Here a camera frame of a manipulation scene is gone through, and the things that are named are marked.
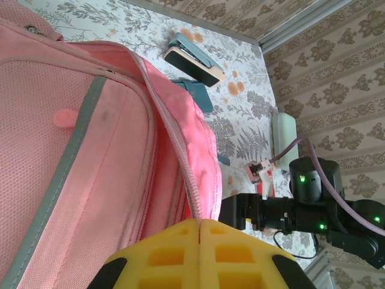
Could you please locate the aluminium frame post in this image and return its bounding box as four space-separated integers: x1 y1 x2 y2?
258 0 371 57

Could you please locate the pink backpack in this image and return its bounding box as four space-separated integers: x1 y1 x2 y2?
0 0 224 289

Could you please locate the aluminium side rail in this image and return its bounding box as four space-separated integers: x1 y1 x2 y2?
303 249 385 289

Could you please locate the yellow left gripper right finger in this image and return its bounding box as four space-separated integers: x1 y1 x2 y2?
200 219 317 289

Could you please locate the black and beige block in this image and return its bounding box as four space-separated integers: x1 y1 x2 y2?
164 46 226 89

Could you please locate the thin black right camera cable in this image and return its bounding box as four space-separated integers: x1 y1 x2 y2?
272 228 320 259

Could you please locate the teal snap wallet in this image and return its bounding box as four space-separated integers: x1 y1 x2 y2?
171 77 214 112

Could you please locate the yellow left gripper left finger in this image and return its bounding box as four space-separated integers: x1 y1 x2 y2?
89 219 202 289

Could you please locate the pale green pencil case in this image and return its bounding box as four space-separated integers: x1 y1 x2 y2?
272 113 298 171

